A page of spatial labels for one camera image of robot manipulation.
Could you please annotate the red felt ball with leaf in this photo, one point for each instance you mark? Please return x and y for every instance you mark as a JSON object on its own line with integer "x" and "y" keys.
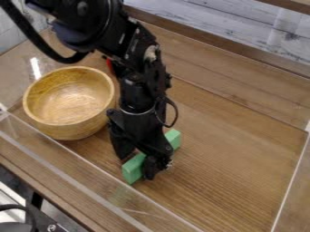
{"x": 108, "y": 64}

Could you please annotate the clear acrylic front wall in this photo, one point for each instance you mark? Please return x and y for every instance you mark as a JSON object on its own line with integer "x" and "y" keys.
{"x": 95, "y": 198}

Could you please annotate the green rectangular block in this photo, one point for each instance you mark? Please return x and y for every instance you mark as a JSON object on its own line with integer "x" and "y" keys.
{"x": 133, "y": 166}

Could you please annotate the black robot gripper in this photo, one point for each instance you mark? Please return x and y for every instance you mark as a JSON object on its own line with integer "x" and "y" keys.
{"x": 138, "y": 130}

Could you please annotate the brown wooden bowl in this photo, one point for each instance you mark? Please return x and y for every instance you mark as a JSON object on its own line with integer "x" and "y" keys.
{"x": 67, "y": 101}

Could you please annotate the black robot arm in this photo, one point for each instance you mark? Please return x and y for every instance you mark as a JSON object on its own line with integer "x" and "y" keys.
{"x": 96, "y": 25}

